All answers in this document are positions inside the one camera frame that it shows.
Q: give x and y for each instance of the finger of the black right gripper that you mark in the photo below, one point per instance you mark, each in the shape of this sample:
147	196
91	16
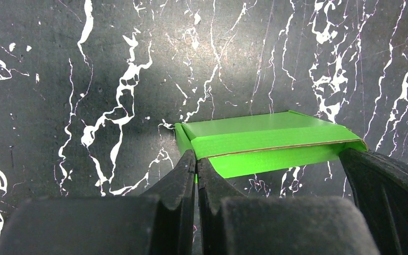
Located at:
380	190

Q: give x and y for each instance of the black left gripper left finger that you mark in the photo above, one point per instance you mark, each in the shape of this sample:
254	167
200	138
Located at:
159	221

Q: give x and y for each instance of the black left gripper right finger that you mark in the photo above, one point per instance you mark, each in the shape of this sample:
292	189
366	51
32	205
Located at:
232	223

